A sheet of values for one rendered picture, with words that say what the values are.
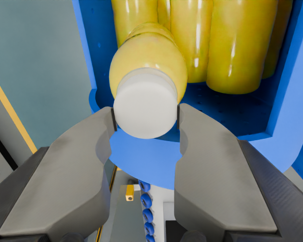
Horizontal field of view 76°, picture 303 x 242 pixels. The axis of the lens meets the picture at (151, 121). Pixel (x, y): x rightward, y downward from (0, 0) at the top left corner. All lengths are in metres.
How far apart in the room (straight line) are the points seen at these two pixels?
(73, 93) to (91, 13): 1.32
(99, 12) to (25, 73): 1.41
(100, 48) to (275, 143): 0.25
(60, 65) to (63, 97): 0.25
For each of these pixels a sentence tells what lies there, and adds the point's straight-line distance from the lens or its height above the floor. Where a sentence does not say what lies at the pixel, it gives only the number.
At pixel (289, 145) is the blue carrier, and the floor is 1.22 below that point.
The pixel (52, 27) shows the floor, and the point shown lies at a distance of 1.51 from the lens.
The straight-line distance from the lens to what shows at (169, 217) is 0.69.
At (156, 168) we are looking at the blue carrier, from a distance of 0.19.
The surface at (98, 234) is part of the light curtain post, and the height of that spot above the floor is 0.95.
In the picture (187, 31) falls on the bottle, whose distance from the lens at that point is 0.27.
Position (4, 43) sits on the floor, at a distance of 1.70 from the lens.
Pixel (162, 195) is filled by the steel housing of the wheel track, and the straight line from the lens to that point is 0.69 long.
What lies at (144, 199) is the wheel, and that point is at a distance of 0.64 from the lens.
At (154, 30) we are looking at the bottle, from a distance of 0.19.
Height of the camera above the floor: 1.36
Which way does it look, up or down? 59 degrees down
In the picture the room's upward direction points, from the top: 178 degrees counter-clockwise
